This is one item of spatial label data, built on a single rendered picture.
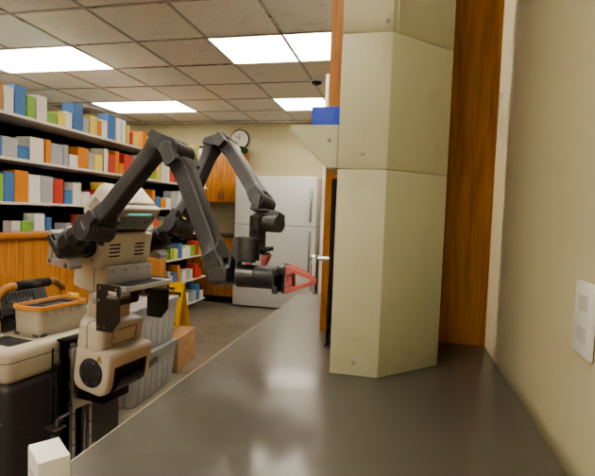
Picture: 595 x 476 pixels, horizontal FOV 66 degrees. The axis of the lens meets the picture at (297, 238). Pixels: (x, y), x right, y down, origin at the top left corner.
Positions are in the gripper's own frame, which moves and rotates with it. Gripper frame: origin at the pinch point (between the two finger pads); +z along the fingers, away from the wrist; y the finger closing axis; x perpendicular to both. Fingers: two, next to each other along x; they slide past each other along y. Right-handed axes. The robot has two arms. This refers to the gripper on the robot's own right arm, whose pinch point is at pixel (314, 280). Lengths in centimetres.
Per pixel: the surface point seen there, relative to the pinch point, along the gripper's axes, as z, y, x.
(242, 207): -198, 481, -28
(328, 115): -0.4, 15.0, -43.0
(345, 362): 9.0, -5.0, 17.8
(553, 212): 49, -12, -18
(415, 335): 24.4, 3.2, 12.2
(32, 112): -241, 167, -85
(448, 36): 29, 7, -59
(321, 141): 1.9, -5.5, -32.6
